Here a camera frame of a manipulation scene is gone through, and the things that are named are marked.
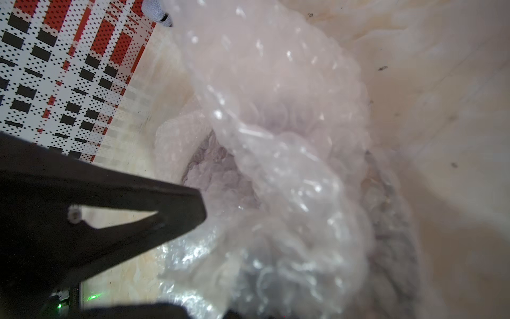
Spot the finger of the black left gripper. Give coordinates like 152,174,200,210
1,134,207,290

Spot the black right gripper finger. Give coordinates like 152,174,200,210
75,303,193,319

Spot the clear bubble wrap sheet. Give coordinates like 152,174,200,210
158,1,421,318

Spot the grey striped sock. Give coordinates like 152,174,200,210
142,0,173,27

